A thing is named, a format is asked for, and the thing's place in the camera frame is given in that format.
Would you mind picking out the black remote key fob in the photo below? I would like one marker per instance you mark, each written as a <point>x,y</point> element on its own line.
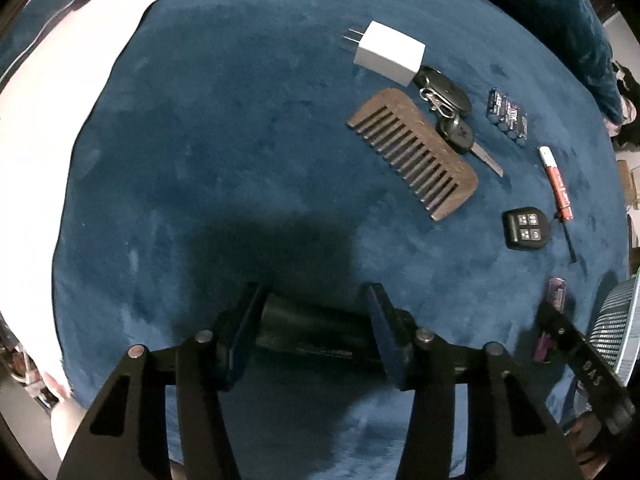
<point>526,228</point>

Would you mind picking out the black cylindrical tube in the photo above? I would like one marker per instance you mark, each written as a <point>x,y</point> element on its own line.
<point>326,335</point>

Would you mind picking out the pack of blue batteries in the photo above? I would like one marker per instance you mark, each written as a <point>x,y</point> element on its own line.
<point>507,116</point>

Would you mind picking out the red and white lighter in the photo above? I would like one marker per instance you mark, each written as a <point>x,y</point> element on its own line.
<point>557,184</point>

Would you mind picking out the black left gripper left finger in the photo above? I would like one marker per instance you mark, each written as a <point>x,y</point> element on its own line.
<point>124,433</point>

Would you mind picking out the dark blue plush blanket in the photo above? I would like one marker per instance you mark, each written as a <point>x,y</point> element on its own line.
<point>572,31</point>

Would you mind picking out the black car key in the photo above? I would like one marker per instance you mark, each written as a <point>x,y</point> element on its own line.
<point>461,137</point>

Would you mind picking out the blue plush table cover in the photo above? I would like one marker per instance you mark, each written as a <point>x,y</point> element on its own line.
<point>218,154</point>

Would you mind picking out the light blue mesh basket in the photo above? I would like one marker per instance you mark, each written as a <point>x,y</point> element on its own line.
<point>615,334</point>

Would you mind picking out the black oval key fob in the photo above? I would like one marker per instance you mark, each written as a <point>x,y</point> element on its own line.
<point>445,97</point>

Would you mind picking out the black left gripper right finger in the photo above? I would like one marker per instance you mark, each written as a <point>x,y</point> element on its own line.
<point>510,435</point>

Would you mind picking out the brown wooden comb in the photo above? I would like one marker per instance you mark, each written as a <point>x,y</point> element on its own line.
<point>394,127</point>

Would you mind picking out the white wall charger plug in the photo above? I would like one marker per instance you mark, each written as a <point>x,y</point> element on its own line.
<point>387,52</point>

